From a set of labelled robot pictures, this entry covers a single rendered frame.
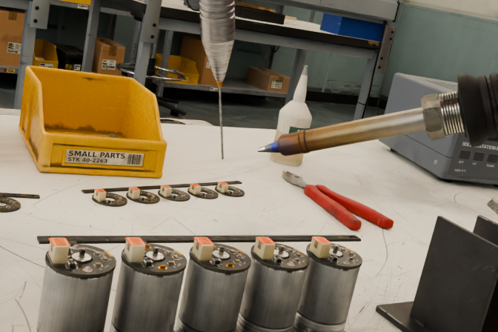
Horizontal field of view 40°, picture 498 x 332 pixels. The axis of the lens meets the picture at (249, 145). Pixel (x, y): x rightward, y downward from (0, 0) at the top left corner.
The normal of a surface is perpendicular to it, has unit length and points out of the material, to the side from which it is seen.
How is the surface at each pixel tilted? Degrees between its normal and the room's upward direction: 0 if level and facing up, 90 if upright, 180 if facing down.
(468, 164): 90
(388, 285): 0
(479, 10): 90
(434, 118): 90
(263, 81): 89
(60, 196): 0
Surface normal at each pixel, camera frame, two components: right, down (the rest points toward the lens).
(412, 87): -0.94, -0.11
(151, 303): 0.25, 0.28
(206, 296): -0.18, 0.20
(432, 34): -0.82, -0.03
